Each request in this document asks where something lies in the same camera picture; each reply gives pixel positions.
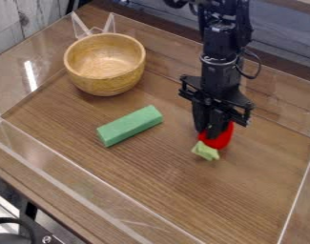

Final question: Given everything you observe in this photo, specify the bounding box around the green rectangular block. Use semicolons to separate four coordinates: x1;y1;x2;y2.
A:
96;105;163;147

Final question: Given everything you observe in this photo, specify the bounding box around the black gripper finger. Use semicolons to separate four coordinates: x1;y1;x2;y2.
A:
192;102;209;132
207;109;229;139

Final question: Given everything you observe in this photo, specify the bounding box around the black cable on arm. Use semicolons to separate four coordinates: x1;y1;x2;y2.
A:
235;47;263;80

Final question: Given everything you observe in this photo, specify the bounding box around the red plush radish toy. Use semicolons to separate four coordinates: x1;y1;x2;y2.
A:
191;122;233;161

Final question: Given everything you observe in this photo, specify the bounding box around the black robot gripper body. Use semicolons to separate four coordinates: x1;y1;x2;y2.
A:
179;54;254;127

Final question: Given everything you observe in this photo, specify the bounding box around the black cable lower left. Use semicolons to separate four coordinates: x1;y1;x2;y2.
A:
0;214;35;244

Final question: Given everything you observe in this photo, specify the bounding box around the clear acrylic tray enclosure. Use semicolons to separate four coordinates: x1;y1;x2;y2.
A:
0;17;310;244

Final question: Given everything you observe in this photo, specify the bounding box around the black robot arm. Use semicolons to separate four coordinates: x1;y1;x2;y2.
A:
163;0;254;139

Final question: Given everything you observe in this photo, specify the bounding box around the black metal table frame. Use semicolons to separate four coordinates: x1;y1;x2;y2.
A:
19;201;64;244

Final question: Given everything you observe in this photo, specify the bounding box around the wooden bowl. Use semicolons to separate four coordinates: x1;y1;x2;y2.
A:
63;33;145;96

